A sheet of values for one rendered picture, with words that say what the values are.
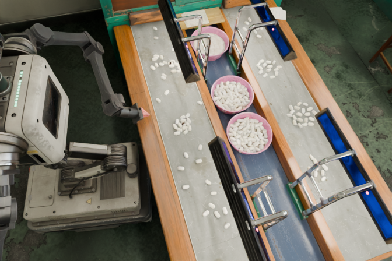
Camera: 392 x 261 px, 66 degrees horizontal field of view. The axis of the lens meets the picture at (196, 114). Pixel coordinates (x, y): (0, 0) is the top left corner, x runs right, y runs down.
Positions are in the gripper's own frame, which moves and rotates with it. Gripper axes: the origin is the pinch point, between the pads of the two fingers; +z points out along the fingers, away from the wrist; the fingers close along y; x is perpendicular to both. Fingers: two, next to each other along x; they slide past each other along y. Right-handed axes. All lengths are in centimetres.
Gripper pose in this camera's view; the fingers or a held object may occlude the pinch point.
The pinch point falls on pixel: (147, 115)
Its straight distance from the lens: 173.8
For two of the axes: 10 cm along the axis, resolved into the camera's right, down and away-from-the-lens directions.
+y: -3.0, -8.6, 4.1
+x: -6.7, 5.0, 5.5
